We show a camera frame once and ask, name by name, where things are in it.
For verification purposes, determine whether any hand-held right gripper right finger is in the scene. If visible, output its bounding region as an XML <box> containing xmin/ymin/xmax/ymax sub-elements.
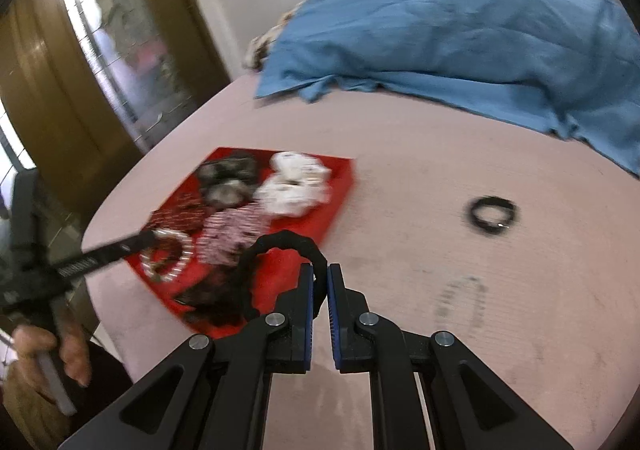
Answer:
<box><xmin>326</xmin><ymin>262</ymin><xmax>574</xmax><ymax>450</ymax></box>

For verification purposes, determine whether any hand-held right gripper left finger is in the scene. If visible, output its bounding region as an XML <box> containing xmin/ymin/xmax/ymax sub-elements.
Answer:
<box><xmin>57</xmin><ymin>262</ymin><xmax>316</xmax><ymax>450</ymax></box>

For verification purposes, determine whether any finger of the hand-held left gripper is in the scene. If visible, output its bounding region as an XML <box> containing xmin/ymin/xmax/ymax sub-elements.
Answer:
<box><xmin>50</xmin><ymin>228</ymin><xmax>169</xmax><ymax>282</ymax></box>

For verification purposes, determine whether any red tray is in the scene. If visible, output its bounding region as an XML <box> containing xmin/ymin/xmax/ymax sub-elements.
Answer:
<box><xmin>125</xmin><ymin>146</ymin><xmax>357</xmax><ymax>339</ymax></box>

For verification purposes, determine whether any black hair tie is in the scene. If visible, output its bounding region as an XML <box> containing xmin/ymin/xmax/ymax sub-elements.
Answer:
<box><xmin>239</xmin><ymin>230</ymin><xmax>329</xmax><ymax>324</ymax></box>

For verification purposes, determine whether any white pearl bracelet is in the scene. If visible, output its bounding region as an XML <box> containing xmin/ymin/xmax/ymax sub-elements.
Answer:
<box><xmin>139</xmin><ymin>228</ymin><xmax>195</xmax><ymax>285</ymax></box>

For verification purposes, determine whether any red dotted scrunchie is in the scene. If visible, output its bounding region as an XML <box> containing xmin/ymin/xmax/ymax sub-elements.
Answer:
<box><xmin>149</xmin><ymin>190</ymin><xmax>207</xmax><ymax>231</ymax></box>

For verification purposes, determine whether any black dotted organza scrunchie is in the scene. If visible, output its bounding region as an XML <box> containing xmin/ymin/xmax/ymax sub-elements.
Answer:
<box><xmin>172</xmin><ymin>267</ymin><xmax>264</xmax><ymax>329</ymax></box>

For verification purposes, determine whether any white cherry print scrunchie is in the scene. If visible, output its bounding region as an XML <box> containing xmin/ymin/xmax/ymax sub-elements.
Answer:
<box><xmin>269</xmin><ymin>151</ymin><xmax>332</xmax><ymax>184</ymax></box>
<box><xmin>254</xmin><ymin>177</ymin><xmax>335</xmax><ymax>217</ymax></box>

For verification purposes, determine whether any leopard print scrunchie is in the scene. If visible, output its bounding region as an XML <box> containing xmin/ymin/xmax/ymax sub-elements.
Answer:
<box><xmin>196</xmin><ymin>206</ymin><xmax>264</xmax><ymax>267</ymax></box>

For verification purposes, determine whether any silver grey organza scrunchie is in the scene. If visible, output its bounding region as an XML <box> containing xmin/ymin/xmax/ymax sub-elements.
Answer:
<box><xmin>194</xmin><ymin>154</ymin><xmax>259</xmax><ymax>209</ymax></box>

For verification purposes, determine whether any person's left hand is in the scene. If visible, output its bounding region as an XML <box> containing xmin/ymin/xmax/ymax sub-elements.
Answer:
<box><xmin>12</xmin><ymin>302</ymin><xmax>94</xmax><ymax>388</ymax></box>

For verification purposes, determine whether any person's tan clothing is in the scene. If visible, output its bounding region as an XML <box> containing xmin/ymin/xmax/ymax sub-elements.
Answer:
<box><xmin>0</xmin><ymin>365</ymin><xmax>67</xmax><ymax>450</ymax></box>

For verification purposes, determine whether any glass door pane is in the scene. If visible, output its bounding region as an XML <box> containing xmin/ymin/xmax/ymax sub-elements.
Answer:
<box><xmin>55</xmin><ymin>0</ymin><xmax>212</xmax><ymax>152</ymax></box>

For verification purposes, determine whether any floral patterned cloth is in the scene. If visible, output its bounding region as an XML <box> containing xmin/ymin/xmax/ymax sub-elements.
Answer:
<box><xmin>242</xmin><ymin>5</ymin><xmax>304</xmax><ymax>74</ymax></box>

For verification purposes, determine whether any blue cloth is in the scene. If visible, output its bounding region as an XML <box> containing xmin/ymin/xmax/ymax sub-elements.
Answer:
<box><xmin>254</xmin><ymin>0</ymin><xmax>640</xmax><ymax>181</ymax></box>

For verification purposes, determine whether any brown wooden door frame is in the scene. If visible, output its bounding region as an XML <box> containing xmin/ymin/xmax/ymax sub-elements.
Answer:
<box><xmin>0</xmin><ymin>0</ymin><xmax>232</xmax><ymax>181</ymax></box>

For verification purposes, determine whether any black coil bracelet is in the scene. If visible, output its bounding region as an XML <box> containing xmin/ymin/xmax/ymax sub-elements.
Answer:
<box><xmin>469</xmin><ymin>196</ymin><xmax>520</xmax><ymax>235</ymax></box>

